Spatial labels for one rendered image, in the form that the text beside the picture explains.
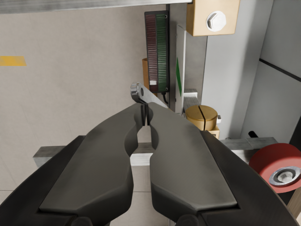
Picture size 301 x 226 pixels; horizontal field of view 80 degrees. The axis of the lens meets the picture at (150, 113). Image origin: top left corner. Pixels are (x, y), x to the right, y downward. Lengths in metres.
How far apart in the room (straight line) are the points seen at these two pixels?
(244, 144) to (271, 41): 0.27
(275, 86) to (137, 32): 0.80
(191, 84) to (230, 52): 0.14
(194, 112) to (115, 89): 0.96
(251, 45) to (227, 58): 0.06
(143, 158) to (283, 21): 0.40
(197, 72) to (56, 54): 0.98
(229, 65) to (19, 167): 1.82
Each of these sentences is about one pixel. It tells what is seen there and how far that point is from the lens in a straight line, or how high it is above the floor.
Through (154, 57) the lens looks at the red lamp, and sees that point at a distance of 0.40.
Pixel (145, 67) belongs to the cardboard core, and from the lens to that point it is 1.07.
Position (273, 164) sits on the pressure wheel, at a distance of 0.32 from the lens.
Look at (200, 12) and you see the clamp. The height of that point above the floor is 0.87.
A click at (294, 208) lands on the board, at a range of 0.48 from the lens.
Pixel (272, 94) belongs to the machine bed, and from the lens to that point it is 0.51.
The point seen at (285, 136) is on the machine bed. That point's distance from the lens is 0.48.
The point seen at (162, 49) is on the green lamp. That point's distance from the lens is 0.40.
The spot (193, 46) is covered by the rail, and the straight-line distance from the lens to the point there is 0.41.
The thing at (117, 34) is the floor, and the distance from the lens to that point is 1.12.
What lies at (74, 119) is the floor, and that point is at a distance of 1.42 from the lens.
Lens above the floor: 1.10
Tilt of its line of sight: 59 degrees down
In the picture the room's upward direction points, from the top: 179 degrees counter-clockwise
